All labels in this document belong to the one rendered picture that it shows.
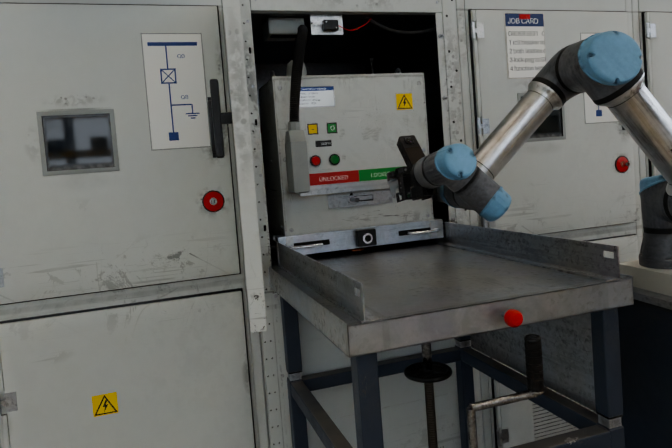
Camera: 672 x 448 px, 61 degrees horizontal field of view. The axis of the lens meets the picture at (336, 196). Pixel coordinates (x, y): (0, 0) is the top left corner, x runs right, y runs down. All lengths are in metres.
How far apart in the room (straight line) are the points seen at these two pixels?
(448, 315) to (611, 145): 1.25
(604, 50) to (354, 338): 0.79
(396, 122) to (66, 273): 1.03
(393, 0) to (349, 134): 0.42
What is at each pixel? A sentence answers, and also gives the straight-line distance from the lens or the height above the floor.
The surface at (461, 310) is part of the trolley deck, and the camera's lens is 1.08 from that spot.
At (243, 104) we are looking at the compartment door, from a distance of 1.00.
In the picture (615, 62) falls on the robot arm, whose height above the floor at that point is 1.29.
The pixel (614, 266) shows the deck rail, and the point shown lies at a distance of 1.30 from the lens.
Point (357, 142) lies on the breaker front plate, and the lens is 1.74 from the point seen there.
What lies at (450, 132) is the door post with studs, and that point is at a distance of 1.83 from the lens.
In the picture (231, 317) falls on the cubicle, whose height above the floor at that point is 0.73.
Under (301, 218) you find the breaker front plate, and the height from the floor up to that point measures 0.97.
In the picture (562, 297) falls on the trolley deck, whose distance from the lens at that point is 1.21.
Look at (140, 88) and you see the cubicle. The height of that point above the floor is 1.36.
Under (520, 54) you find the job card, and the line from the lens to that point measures 1.98.
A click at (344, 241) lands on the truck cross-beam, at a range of 1.72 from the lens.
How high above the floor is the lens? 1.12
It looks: 3 degrees down
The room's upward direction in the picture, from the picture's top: 4 degrees counter-clockwise
